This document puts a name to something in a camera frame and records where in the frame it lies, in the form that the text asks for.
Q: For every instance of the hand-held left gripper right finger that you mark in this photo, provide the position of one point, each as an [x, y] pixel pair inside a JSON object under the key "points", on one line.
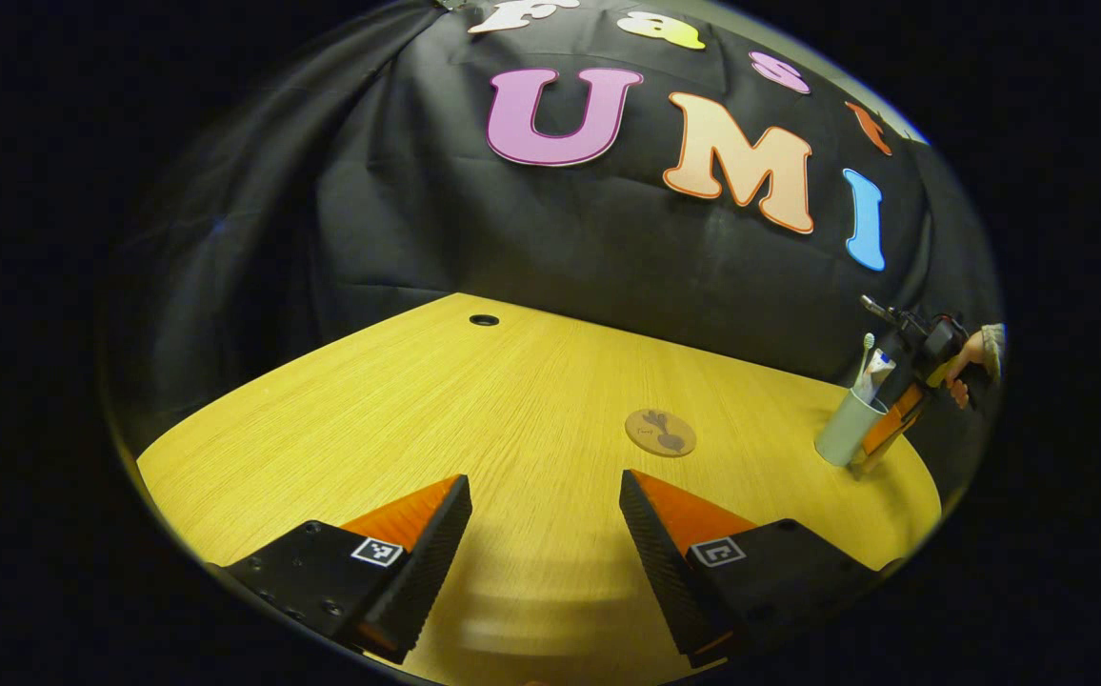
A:
{"points": [[665, 562]]}

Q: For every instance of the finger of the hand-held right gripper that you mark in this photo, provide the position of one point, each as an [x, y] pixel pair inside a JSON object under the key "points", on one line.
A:
{"points": [[898, 419]]}

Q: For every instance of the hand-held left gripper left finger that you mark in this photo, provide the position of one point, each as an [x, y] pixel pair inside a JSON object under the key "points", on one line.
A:
{"points": [[427, 562]]}

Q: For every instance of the white toothpaste tube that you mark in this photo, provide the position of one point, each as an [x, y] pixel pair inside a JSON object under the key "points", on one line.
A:
{"points": [[876, 372]]}

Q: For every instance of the white toothbrush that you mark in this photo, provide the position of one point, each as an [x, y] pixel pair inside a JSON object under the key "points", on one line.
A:
{"points": [[867, 357]]}

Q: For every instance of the round wooden coaster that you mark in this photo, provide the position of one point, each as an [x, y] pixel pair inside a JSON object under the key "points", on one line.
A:
{"points": [[661, 433]]}

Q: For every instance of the wooden desktop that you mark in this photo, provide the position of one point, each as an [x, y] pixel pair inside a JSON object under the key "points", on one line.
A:
{"points": [[417, 410]]}

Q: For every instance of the black backdrop cloth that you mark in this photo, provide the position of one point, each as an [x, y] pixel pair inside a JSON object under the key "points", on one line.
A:
{"points": [[512, 229]]}

